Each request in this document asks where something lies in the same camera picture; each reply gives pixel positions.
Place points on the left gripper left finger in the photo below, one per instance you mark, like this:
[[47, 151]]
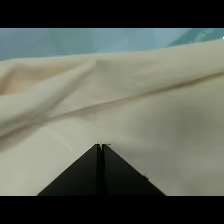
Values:
[[80, 176]]

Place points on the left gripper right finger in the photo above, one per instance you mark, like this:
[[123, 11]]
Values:
[[123, 176]]

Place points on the cream yellow T-shirt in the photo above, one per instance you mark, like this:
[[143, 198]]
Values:
[[133, 100]]

